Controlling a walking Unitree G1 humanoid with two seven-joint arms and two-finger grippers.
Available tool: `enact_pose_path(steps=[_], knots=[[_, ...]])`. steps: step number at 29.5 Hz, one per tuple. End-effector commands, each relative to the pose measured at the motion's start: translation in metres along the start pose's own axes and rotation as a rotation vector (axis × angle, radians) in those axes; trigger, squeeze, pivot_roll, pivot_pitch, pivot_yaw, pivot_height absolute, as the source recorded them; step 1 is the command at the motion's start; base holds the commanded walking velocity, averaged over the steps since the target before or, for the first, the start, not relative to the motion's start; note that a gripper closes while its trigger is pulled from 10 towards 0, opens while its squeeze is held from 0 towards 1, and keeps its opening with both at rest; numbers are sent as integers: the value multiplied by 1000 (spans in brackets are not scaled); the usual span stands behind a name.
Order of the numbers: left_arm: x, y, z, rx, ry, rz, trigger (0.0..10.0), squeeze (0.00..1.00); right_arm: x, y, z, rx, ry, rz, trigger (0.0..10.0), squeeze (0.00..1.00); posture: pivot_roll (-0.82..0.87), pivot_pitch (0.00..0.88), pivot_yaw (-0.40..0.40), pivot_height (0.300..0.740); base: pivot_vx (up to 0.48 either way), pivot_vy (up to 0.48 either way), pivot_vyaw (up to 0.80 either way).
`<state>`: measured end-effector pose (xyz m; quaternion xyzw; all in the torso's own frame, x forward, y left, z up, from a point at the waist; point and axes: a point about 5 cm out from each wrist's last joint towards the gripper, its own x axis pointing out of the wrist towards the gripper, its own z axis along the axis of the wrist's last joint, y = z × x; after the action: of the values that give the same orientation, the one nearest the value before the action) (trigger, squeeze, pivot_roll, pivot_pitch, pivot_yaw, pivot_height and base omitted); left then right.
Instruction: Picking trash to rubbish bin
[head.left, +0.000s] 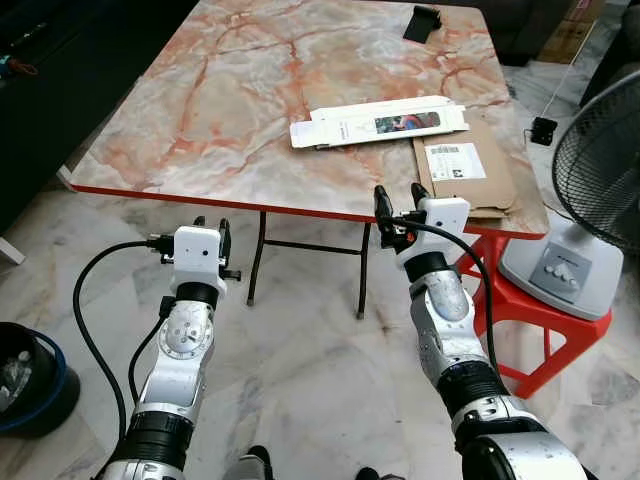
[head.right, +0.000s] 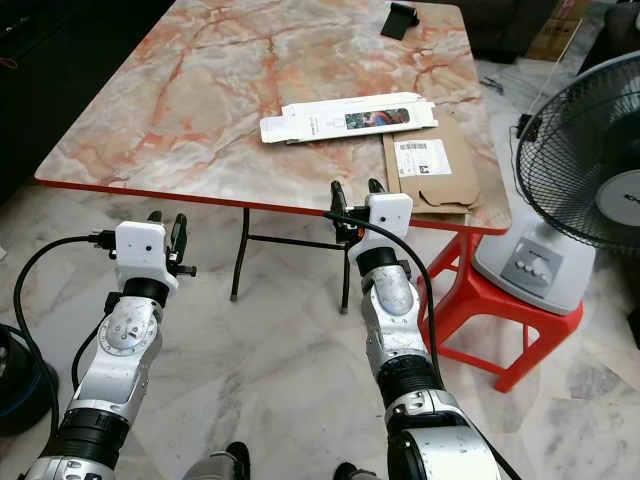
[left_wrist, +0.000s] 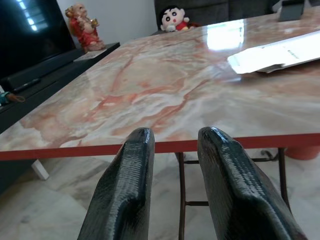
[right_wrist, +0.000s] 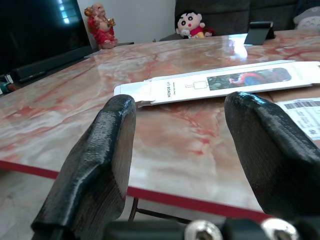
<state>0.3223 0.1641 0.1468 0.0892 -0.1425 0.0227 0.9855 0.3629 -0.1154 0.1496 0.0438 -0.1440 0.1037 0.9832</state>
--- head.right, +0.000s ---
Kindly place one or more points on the flat white carton box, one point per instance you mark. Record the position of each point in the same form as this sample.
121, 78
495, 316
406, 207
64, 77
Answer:
310, 122

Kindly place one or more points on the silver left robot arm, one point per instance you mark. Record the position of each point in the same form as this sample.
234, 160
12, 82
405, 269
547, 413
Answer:
128, 335

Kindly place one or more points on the brown cardboard envelope white label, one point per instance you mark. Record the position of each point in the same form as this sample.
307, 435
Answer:
455, 190

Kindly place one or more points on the grey fan black grille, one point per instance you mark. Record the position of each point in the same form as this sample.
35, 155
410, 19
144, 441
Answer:
530, 265

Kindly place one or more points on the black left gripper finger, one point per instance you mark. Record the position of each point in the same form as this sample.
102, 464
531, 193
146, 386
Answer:
155, 217
179, 232

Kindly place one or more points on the small black stand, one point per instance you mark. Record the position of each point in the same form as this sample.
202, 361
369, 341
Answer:
400, 20

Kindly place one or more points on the black cabinet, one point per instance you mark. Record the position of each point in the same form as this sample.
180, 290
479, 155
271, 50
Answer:
60, 70

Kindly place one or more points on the black rubbish bin blue rim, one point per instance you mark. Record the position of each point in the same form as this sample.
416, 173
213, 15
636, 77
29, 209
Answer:
15, 400

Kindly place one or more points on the brown cardboard box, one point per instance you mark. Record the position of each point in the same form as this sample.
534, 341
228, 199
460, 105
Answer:
558, 32

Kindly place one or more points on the grey left robot leg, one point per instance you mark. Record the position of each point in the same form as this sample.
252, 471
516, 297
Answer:
228, 465

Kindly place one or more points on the red plastic stool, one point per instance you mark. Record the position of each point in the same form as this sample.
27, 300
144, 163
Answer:
500, 315

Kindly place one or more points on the grey right robot leg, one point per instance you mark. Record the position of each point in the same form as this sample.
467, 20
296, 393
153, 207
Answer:
348, 472

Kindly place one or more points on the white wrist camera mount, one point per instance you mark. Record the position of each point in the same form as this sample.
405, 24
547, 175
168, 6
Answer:
390, 218
140, 252

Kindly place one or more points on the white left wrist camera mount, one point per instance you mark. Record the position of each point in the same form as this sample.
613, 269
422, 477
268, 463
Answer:
140, 252

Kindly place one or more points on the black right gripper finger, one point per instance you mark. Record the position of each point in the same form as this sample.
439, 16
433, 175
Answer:
338, 198
376, 187

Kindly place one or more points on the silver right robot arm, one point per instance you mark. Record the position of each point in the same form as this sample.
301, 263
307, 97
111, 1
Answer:
395, 310

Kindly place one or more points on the black power adapter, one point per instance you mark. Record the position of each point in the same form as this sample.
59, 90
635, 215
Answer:
526, 127

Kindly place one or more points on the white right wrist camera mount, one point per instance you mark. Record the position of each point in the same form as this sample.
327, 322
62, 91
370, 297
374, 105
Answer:
390, 218

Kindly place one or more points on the grey robot leg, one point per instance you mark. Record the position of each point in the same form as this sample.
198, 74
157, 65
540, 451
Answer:
228, 465
348, 472

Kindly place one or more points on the marble pattern folding table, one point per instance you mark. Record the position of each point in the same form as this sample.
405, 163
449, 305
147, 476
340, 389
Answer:
210, 100

